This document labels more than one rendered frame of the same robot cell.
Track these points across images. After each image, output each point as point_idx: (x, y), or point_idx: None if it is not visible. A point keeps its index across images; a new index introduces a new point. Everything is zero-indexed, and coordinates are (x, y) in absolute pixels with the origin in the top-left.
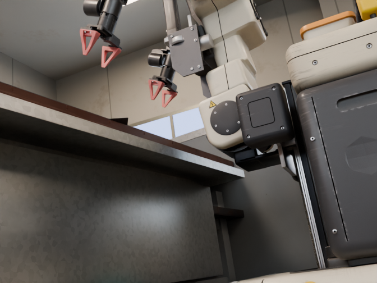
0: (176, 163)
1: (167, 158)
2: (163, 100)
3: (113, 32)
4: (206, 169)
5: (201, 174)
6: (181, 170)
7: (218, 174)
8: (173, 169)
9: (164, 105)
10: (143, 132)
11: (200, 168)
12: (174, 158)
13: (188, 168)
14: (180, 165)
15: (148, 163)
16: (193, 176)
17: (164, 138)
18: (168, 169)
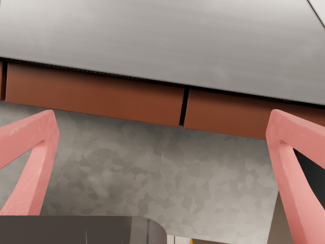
0: (55, 167)
1: (7, 168)
2: (297, 144)
3: None
4: (171, 190)
5: (203, 165)
6: (122, 147)
7: (248, 191)
8: (96, 139)
9: (271, 132)
10: (7, 99)
11: (147, 183)
12: (15, 179)
13: (118, 167)
14: (84, 163)
15: (1, 126)
16: (206, 141)
17: (127, 119)
18: (88, 129)
